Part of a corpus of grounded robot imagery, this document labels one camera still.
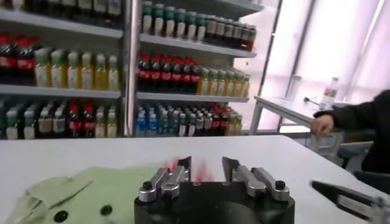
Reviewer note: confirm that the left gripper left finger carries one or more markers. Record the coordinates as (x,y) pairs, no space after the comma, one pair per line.
(170,182)

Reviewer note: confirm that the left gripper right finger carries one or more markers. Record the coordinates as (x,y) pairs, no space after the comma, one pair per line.
(253,182)

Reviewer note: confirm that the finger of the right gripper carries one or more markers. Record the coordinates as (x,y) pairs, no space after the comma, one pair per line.
(344,194)

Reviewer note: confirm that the light green shirt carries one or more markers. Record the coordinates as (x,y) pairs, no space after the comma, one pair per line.
(91,194)

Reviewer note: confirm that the person's forearm black sleeve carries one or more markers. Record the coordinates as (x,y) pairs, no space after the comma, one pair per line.
(359,112)

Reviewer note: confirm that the person's hand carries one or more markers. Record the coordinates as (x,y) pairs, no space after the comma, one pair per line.
(322,126)

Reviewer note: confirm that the black chair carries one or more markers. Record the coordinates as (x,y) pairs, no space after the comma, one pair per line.
(374,181)

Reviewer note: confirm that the small dark drink bottle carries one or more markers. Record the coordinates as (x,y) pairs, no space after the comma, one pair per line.
(12,124)
(191,124)
(59,124)
(182,124)
(207,123)
(29,124)
(199,123)
(44,124)

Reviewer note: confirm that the small green bottle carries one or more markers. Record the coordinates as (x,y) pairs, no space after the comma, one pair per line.
(162,123)
(172,123)

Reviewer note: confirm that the small yellow juice bottle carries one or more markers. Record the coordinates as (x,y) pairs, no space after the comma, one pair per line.
(111,126)
(231,124)
(100,126)
(239,124)

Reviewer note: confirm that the small blue water bottle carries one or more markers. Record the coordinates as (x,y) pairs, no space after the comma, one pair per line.
(140,123)
(152,123)

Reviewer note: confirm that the small red cap bottle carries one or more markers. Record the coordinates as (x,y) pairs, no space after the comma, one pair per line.
(74,123)
(88,123)
(216,121)
(224,121)

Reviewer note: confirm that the white side table with legs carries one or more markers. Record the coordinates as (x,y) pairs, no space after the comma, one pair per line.
(283,106)

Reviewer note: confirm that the grey drinks shelf rack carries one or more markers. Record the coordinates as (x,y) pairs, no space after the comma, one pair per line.
(61,91)
(195,97)

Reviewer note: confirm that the yellow juice bottle green cap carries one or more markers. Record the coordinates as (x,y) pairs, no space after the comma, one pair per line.
(221,85)
(42,71)
(73,74)
(100,76)
(229,86)
(245,87)
(113,77)
(58,73)
(237,86)
(213,84)
(204,83)
(86,75)

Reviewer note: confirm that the small black device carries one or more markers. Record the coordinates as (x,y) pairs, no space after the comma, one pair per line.
(310,101)

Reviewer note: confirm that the clear water bottle red label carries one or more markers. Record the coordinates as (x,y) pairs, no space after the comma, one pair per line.
(329,95)

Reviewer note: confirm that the red cap cola bottle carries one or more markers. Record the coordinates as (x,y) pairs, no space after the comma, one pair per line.
(165,76)
(26,64)
(195,78)
(186,78)
(154,75)
(143,74)
(7,62)
(176,77)

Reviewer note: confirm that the dark drink bottle pale label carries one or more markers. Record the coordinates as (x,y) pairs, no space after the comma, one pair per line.
(228,34)
(237,36)
(220,32)
(211,30)
(69,6)
(100,7)
(114,8)
(252,39)
(85,6)
(245,37)

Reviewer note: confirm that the green cap tea bottle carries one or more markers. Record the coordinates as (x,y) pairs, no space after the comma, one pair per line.
(147,21)
(158,23)
(201,31)
(169,25)
(180,27)
(191,29)

